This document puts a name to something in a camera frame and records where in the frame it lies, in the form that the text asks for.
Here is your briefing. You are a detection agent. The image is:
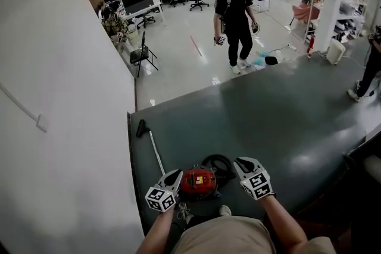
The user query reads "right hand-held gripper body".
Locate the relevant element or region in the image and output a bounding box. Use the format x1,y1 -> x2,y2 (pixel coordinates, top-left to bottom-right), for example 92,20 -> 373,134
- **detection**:
241,172 -> 274,202

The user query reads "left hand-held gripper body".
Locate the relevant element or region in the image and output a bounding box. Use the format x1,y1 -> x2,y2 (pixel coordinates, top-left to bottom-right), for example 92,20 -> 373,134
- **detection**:
145,184 -> 179,214

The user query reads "red vacuum cleaner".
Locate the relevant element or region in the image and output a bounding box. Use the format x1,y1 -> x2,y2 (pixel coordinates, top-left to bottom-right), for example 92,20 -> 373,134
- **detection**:
177,165 -> 223,202

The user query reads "person's right forearm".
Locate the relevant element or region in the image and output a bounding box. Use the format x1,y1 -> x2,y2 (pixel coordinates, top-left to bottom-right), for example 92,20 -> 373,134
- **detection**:
261,195 -> 309,254

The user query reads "person's left forearm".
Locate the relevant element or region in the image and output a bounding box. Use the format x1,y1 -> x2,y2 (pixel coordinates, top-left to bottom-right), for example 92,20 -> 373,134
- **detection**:
135,209 -> 175,254

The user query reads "metal vacuum wand with nozzle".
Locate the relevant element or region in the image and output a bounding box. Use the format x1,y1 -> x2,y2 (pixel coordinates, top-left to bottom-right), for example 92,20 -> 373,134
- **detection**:
136,118 -> 166,176

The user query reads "person's beige shirt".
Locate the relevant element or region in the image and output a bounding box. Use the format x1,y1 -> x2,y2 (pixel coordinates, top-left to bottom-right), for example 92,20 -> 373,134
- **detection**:
171,215 -> 337,254

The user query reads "black folding chair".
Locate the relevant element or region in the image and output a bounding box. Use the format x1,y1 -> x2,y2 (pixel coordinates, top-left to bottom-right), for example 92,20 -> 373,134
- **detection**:
129,31 -> 160,78

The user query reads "red fire extinguisher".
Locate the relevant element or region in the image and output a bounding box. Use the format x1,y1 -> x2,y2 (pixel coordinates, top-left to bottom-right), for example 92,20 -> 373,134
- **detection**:
306,35 -> 316,59

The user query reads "white bin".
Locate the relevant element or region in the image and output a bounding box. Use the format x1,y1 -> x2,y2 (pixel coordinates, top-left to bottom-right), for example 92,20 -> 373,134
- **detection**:
326,38 -> 347,66

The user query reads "orange chair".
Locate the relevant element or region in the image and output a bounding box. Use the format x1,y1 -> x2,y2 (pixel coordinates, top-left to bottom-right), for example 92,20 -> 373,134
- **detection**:
290,4 -> 321,28

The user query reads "white office desk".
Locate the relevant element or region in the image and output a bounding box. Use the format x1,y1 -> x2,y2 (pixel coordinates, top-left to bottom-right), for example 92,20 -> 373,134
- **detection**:
120,0 -> 165,25

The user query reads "white square pillar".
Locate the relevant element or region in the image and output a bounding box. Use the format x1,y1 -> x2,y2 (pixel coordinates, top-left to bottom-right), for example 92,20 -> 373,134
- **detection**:
312,0 -> 346,54

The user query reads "black vacuum hose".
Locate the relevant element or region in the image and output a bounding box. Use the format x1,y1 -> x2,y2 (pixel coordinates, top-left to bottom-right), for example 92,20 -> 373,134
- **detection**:
201,153 -> 238,188

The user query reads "white wall cable duct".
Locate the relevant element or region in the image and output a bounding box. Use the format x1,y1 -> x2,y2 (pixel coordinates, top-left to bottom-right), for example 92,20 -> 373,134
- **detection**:
0,81 -> 49,133

